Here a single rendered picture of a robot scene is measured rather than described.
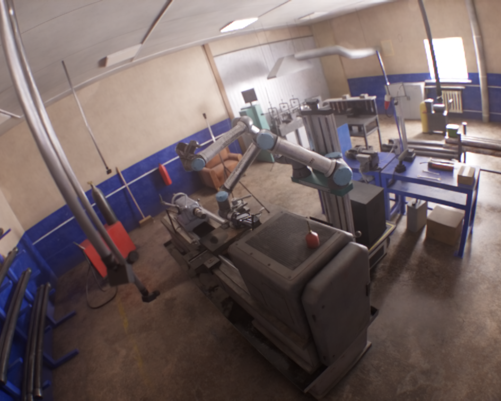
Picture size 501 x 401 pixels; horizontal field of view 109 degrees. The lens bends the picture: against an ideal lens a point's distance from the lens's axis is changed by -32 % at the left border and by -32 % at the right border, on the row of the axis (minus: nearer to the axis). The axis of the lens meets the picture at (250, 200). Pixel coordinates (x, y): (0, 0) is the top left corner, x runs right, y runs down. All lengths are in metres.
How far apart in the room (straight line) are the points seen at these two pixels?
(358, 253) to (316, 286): 0.29
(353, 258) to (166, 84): 5.76
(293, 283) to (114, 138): 5.36
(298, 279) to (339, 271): 0.20
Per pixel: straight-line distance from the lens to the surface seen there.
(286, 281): 1.24
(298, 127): 6.83
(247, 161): 1.98
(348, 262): 1.33
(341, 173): 1.90
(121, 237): 4.90
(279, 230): 1.56
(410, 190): 3.05
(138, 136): 6.14
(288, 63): 6.86
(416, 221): 3.42
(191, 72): 6.69
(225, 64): 7.16
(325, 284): 1.25
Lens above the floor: 2.21
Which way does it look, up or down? 26 degrees down
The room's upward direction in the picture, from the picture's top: 20 degrees counter-clockwise
